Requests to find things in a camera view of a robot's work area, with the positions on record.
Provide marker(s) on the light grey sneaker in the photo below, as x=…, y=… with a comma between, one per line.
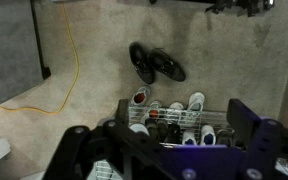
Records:
x=139, y=128

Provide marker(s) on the black low shoe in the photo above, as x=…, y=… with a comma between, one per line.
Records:
x=224, y=136

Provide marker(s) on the grey sofa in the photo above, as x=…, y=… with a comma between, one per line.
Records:
x=7, y=50

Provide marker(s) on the white low sneaker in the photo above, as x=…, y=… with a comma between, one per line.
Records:
x=196, y=101
x=176, y=106

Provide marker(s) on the grey sneaker orange insole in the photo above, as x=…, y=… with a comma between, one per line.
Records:
x=140, y=95
x=154, y=110

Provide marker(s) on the white sneaker blue insole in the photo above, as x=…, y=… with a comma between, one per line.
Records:
x=208, y=134
x=189, y=137

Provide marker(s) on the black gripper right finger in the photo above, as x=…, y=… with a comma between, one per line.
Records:
x=260, y=143

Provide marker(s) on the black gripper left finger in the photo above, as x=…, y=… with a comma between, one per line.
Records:
x=84, y=150

